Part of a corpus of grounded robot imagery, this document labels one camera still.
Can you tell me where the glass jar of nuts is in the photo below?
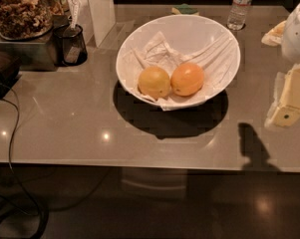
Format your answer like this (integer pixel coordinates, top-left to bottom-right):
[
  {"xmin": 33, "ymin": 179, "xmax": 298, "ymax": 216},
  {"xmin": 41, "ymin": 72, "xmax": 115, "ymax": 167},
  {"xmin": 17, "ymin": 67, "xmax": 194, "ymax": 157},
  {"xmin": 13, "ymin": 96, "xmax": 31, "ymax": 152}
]
[{"xmin": 0, "ymin": 0, "xmax": 53, "ymax": 41}]

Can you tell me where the orange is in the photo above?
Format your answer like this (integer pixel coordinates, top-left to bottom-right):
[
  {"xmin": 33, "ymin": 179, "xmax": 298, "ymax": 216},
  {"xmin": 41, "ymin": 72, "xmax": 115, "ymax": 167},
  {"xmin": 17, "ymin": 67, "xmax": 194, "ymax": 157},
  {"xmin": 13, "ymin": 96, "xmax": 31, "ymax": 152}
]
[
  {"xmin": 138, "ymin": 67, "xmax": 170, "ymax": 100},
  {"xmin": 170, "ymin": 63, "xmax": 204, "ymax": 97}
]

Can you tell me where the metal box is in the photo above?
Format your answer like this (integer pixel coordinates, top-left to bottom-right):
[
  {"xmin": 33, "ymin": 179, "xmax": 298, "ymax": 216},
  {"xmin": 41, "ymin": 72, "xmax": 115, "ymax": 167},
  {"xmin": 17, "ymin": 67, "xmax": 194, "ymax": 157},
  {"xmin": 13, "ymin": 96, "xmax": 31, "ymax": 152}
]
[{"xmin": 0, "ymin": 16, "xmax": 68, "ymax": 71}]

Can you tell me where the black mesh pen cup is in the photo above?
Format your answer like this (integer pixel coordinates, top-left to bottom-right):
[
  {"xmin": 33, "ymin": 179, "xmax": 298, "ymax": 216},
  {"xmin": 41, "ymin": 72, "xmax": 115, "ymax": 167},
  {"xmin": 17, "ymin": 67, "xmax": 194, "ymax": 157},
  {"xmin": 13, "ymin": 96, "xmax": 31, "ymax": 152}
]
[{"xmin": 53, "ymin": 24, "xmax": 88, "ymax": 67}]

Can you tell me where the green yellow sponge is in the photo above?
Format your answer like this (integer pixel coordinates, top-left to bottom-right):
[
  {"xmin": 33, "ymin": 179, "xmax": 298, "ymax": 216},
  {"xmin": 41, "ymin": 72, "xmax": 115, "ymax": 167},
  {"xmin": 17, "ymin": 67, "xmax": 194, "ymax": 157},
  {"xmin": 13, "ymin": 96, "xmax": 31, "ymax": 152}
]
[{"xmin": 171, "ymin": 4, "xmax": 199, "ymax": 15}]

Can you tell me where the white utensil in cup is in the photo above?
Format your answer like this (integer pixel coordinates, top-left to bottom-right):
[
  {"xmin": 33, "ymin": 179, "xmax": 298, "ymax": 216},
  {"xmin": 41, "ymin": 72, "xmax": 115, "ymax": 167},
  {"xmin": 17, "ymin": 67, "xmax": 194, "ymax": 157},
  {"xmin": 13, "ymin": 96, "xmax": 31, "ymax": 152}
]
[{"xmin": 70, "ymin": 0, "xmax": 80, "ymax": 30}]

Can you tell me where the black cable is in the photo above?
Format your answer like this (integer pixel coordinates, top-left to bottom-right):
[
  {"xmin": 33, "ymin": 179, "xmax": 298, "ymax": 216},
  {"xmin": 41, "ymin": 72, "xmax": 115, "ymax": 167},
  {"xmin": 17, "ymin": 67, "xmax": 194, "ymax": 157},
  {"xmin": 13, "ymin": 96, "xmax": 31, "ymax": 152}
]
[{"xmin": 0, "ymin": 83, "xmax": 50, "ymax": 239}]

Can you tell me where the white vertical panel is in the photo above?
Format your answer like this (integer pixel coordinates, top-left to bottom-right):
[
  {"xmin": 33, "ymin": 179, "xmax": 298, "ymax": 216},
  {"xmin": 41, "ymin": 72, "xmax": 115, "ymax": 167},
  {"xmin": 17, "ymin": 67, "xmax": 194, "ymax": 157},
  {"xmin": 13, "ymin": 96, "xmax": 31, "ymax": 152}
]
[{"xmin": 78, "ymin": 0, "xmax": 116, "ymax": 47}]

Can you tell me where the white bowl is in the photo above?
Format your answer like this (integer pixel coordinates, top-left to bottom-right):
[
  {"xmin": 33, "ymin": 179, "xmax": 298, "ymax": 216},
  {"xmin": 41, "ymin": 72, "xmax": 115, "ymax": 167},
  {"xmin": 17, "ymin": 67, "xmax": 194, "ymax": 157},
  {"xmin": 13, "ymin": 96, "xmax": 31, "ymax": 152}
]
[{"xmin": 115, "ymin": 14, "xmax": 242, "ymax": 110}]

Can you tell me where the clear plastic water bottle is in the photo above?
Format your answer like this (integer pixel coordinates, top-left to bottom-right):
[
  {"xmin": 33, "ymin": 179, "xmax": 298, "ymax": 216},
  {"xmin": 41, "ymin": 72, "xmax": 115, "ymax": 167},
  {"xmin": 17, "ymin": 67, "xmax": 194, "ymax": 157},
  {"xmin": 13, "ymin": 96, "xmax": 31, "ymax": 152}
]
[{"xmin": 226, "ymin": 0, "xmax": 252, "ymax": 31}]

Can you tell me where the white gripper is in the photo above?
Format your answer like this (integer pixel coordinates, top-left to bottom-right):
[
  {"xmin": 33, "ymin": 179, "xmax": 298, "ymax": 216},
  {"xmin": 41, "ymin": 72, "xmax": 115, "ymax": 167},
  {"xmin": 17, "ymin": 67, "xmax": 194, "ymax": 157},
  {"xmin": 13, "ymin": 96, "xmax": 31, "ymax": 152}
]
[{"xmin": 261, "ymin": 3, "xmax": 300, "ymax": 128}]

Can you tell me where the dark device on left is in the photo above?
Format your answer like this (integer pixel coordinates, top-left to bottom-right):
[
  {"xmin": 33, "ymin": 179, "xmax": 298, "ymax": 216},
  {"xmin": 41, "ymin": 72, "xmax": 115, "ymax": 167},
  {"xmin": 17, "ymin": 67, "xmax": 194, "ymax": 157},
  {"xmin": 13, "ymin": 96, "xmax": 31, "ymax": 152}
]
[{"xmin": 0, "ymin": 52, "xmax": 21, "ymax": 99}]

